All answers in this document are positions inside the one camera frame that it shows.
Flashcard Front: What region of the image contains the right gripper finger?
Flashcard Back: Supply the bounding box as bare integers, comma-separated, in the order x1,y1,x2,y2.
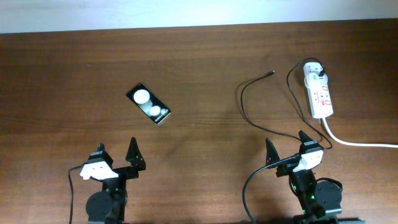
266,138,280,168
298,130,318,146

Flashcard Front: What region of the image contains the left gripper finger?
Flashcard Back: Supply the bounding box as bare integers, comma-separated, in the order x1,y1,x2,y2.
125,137,146,170
87,143,113,165

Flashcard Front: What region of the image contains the black charging cable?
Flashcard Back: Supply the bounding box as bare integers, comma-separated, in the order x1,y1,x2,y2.
240,57,333,150

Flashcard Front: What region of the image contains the black smartphone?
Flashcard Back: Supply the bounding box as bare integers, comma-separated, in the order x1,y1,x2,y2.
126,83,172,125

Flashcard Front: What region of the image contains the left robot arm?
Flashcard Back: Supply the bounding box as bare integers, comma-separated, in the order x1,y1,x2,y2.
80,137,146,224

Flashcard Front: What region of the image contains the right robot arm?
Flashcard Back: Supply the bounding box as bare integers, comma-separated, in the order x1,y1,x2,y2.
266,131,343,223

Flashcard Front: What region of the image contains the white USB charger plug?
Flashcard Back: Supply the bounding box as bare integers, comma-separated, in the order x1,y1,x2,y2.
303,62,328,88

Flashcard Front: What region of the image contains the white power strip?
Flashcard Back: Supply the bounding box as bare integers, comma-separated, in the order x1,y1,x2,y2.
303,62,334,119

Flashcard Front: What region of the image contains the white power strip cord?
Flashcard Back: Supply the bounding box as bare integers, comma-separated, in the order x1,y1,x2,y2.
320,117,398,149

